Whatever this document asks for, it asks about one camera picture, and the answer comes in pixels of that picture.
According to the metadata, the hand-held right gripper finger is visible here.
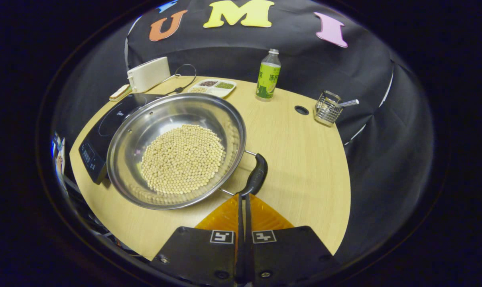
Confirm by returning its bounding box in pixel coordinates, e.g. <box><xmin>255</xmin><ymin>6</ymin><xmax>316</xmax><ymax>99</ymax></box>
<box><xmin>245</xmin><ymin>194</ymin><xmax>341</xmax><ymax>285</ymax></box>
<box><xmin>150</xmin><ymin>193</ymin><xmax>245</xmax><ymax>285</ymax></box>

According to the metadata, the stainless steel pot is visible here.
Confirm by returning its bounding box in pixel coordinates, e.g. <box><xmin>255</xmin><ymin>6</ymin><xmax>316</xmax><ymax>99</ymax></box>
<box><xmin>106</xmin><ymin>93</ymin><xmax>268</xmax><ymax>210</ymax></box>

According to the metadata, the black induction cooktop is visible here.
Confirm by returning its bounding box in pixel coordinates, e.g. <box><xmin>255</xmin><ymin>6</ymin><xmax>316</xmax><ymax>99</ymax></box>
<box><xmin>79</xmin><ymin>93</ymin><xmax>165</xmax><ymax>185</ymax></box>

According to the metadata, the pile of soybeans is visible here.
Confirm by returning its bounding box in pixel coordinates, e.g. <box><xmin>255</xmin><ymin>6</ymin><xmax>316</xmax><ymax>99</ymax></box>
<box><xmin>140</xmin><ymin>124</ymin><xmax>226</xmax><ymax>195</ymax></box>

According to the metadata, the white divided dish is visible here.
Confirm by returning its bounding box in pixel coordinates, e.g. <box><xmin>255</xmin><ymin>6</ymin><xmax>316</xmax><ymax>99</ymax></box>
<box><xmin>188</xmin><ymin>79</ymin><xmax>237</xmax><ymax>98</ymax></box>

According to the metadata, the green label drink bottle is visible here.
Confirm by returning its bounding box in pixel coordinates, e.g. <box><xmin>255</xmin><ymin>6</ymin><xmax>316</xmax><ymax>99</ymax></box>
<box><xmin>256</xmin><ymin>49</ymin><xmax>281</xmax><ymax>102</ymax></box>

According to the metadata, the white toaster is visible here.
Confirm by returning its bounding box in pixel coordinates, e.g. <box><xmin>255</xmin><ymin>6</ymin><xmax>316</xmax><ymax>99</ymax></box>
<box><xmin>127</xmin><ymin>57</ymin><xmax>171</xmax><ymax>93</ymax></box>

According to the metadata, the bread slice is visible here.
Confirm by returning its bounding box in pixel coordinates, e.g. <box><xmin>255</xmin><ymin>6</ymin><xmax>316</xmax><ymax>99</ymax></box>
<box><xmin>110</xmin><ymin>84</ymin><xmax>130</xmax><ymax>99</ymax></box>

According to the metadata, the metal wire holder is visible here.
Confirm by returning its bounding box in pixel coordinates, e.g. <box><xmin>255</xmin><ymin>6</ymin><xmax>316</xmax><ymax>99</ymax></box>
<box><xmin>314</xmin><ymin>90</ymin><xmax>344</xmax><ymax>127</ymax></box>

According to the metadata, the black toaster cable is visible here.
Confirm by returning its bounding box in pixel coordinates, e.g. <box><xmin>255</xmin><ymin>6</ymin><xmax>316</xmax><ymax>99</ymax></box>
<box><xmin>161</xmin><ymin>64</ymin><xmax>197</xmax><ymax>96</ymax></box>

